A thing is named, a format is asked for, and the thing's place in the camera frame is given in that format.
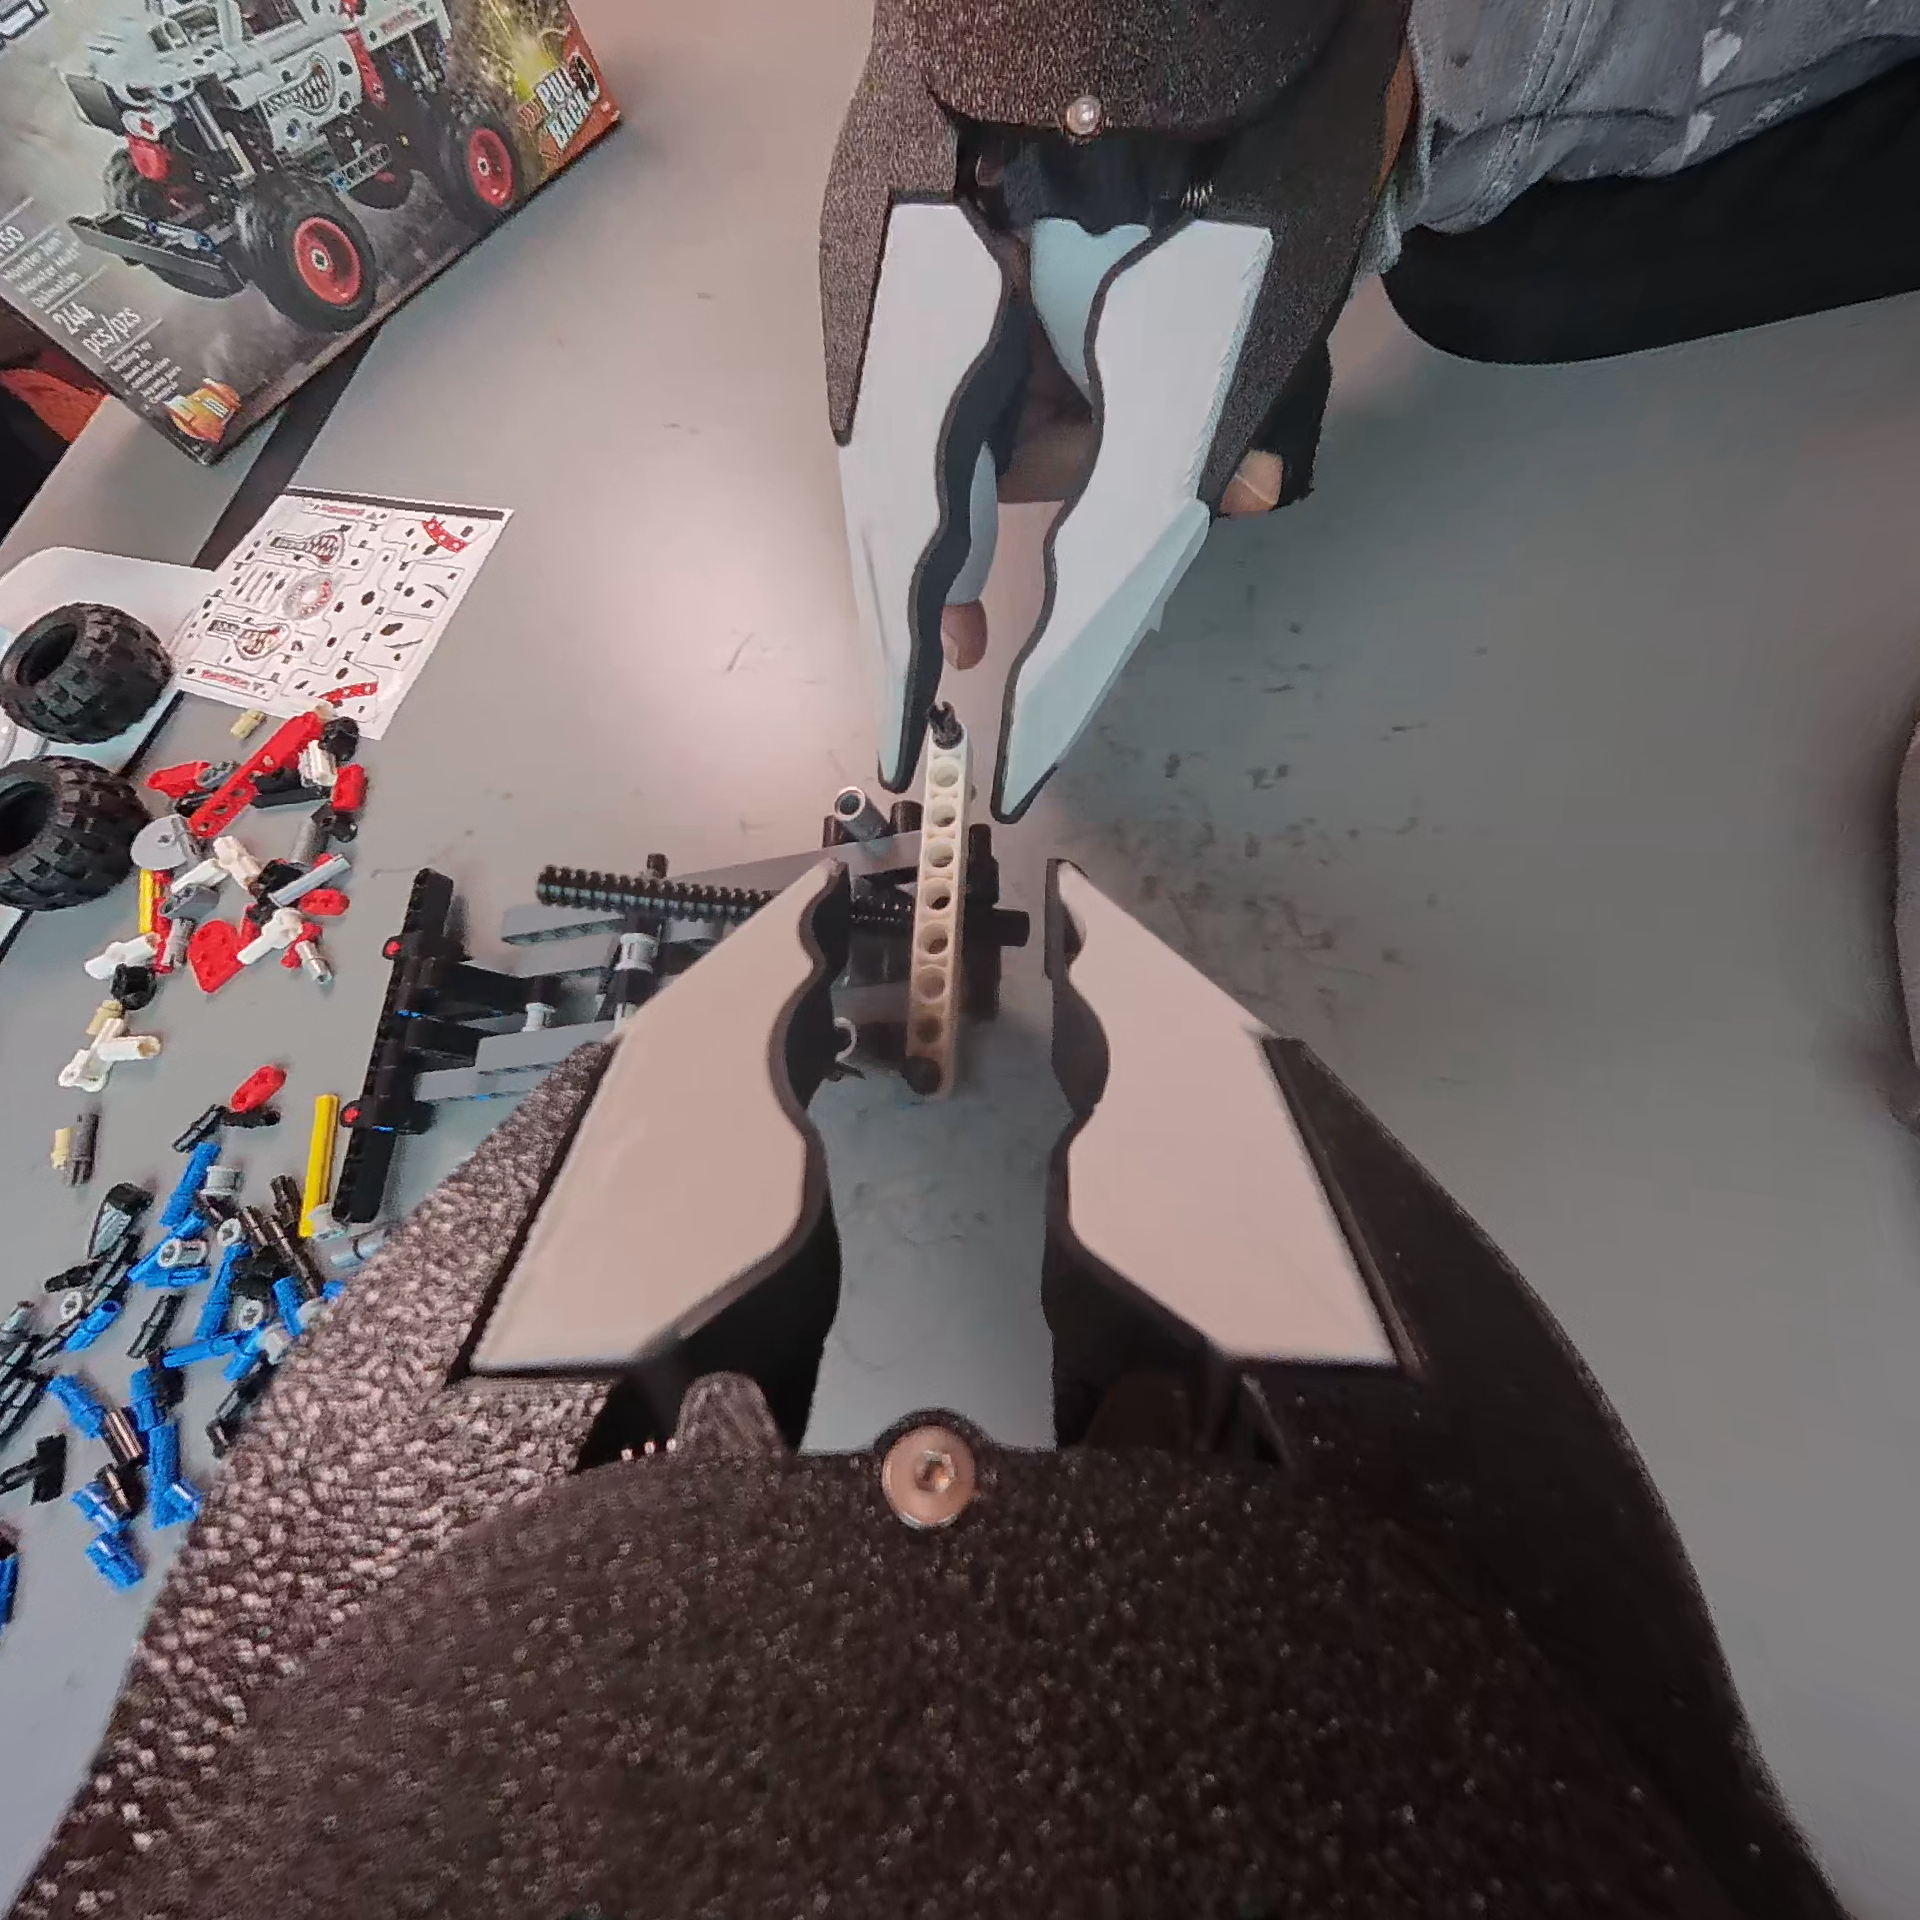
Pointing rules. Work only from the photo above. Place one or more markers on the black toy tyre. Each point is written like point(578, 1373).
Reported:
point(75, 675)
point(67, 832)

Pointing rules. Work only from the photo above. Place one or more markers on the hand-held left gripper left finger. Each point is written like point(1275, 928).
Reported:
point(674, 1184)

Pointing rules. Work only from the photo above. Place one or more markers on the person's right forearm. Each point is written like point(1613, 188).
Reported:
point(1651, 90)

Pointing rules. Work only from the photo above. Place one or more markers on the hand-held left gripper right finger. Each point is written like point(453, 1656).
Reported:
point(1201, 1184)

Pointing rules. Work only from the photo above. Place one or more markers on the person's right hand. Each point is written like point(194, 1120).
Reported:
point(968, 637)

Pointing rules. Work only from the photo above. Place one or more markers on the white sticker sheet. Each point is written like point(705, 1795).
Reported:
point(345, 600)

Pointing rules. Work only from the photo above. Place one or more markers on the toy truck set box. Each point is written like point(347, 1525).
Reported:
point(224, 180)

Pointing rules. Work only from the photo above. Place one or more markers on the pile of small toy pins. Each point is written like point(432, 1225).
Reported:
point(165, 1275)

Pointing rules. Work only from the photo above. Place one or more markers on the small white connector piece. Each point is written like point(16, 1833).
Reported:
point(944, 722)

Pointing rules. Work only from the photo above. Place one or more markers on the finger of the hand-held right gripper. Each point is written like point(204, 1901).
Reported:
point(901, 451)
point(1155, 451)

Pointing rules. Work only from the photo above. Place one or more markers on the black rubber tyres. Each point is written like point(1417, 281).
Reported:
point(90, 579)

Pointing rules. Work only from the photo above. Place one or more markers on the white perforated toy beam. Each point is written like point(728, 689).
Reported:
point(941, 900)

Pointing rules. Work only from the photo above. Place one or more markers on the grey toy chassis assembly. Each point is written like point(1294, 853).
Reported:
point(450, 1019)

